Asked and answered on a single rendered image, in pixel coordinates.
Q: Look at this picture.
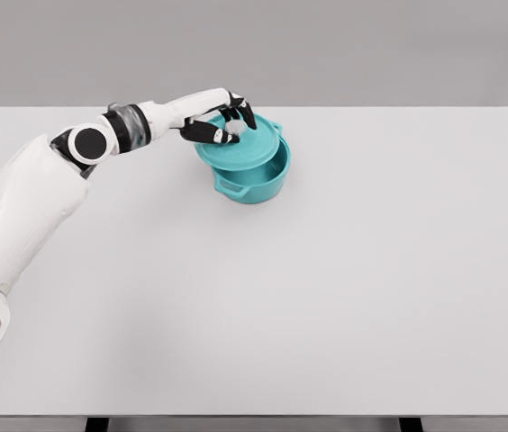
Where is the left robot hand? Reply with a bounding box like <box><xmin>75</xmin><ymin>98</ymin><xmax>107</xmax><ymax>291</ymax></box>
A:
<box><xmin>174</xmin><ymin>87</ymin><xmax>258</xmax><ymax>146</ymax></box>

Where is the teal pot lid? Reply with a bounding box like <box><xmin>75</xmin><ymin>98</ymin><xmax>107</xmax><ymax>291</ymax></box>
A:
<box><xmin>194</xmin><ymin>112</ymin><xmax>283</xmax><ymax>173</ymax></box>

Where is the teal pot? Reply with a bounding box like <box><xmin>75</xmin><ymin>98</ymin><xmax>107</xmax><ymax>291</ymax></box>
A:
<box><xmin>213</xmin><ymin>119</ymin><xmax>291</xmax><ymax>206</ymax></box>

